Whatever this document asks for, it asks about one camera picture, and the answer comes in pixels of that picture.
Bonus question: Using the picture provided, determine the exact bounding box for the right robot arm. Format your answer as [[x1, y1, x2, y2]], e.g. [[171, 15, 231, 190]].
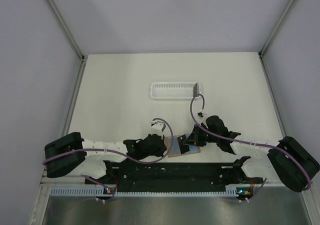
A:
[[184, 112, 320, 193]]

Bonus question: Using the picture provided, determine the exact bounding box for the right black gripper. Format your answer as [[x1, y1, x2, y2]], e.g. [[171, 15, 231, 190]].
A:
[[184, 123, 220, 147]]

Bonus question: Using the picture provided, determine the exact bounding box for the left aluminium frame post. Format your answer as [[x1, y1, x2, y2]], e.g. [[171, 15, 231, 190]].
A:
[[37, 0, 87, 61]]

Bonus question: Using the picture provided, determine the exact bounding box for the right aluminium frame post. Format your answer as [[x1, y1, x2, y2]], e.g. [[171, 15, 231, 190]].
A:
[[258, 0, 308, 58]]

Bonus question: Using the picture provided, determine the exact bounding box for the aluminium frame post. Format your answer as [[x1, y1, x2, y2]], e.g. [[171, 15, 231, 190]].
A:
[[37, 0, 87, 61], [258, 0, 308, 58]]

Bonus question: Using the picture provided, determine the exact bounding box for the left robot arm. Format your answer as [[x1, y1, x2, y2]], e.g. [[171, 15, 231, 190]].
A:
[[43, 132, 171, 184]]

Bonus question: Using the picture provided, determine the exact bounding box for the black credit card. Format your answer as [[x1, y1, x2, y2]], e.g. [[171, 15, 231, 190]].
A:
[[177, 135, 190, 155]]

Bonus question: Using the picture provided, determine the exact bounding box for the grey slotted cable duct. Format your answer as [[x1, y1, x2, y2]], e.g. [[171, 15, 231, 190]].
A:
[[50, 184, 253, 198]]

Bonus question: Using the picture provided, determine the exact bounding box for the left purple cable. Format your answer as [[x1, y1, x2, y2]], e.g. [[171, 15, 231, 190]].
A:
[[42, 117, 175, 203]]

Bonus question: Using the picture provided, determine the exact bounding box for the white plastic basket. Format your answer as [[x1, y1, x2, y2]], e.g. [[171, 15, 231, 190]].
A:
[[149, 82, 202, 100]]

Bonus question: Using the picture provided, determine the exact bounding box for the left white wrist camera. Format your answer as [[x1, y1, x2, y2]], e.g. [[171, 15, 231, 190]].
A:
[[150, 120, 167, 135]]

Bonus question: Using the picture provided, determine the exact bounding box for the brown leather card holder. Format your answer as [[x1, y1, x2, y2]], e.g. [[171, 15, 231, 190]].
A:
[[167, 135, 201, 158]]

